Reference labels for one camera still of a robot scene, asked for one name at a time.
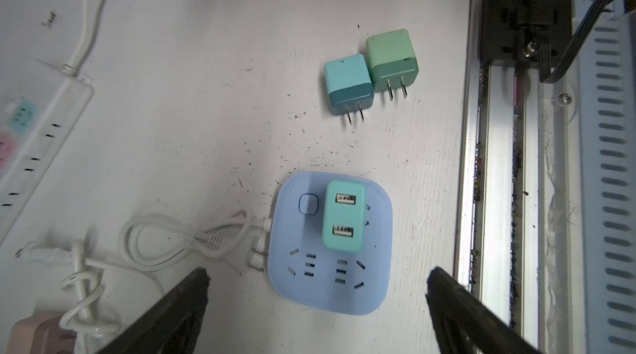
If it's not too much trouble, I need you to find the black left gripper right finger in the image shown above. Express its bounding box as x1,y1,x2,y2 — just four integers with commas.
426,267,537,353

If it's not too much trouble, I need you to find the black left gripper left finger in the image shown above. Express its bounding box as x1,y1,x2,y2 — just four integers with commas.
100,268,210,353

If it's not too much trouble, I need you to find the blue square socket cube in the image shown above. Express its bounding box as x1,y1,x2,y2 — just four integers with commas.
268,172,393,315

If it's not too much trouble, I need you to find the teal charger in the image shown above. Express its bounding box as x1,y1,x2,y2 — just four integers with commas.
324,54,374,125
322,180,367,253

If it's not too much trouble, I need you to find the long white power strip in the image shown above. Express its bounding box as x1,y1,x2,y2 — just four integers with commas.
1,59,94,241

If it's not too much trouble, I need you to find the green charger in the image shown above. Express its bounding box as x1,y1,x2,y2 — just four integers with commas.
366,29,419,101

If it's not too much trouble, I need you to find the pink charger plug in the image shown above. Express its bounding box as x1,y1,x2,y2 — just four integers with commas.
6,311,76,354

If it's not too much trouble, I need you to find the white coiled socket cable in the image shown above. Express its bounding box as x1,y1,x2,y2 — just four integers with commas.
14,207,272,354

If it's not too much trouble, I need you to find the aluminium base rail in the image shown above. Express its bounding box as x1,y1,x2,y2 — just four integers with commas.
453,0,636,354

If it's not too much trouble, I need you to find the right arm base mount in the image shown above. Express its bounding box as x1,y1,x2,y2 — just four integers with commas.
480,0,573,69

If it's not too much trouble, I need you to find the white power strip cable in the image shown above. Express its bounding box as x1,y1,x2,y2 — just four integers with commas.
60,0,135,77

